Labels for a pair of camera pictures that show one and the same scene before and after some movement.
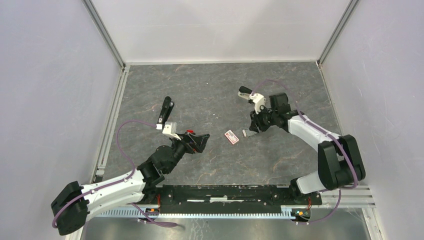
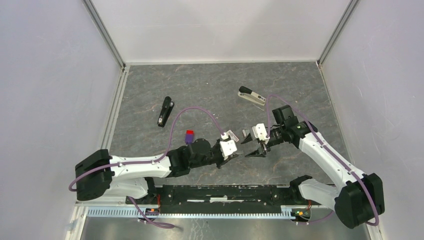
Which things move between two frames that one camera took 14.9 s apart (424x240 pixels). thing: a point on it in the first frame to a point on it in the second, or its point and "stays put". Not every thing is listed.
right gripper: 256,124 to 256,153
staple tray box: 247,132 stays put
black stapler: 166,110 stays put
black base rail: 231,197 stays put
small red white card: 232,137 stays put
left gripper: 192,147 to 222,162
